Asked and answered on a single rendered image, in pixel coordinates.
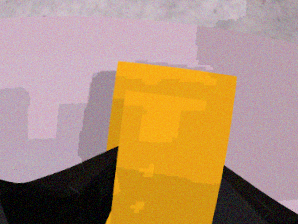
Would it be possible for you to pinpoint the pale pink panel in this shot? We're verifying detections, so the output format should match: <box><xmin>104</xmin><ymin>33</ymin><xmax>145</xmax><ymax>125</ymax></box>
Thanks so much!
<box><xmin>0</xmin><ymin>16</ymin><xmax>298</xmax><ymax>214</ymax></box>

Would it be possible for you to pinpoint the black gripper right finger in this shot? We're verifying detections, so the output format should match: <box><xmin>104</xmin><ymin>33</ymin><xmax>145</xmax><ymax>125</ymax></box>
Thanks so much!
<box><xmin>212</xmin><ymin>165</ymin><xmax>298</xmax><ymax>224</ymax></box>

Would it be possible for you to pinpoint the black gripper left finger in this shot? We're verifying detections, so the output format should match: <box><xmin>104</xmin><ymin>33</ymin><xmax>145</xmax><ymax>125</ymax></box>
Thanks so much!
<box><xmin>0</xmin><ymin>147</ymin><xmax>118</xmax><ymax>224</ymax></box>

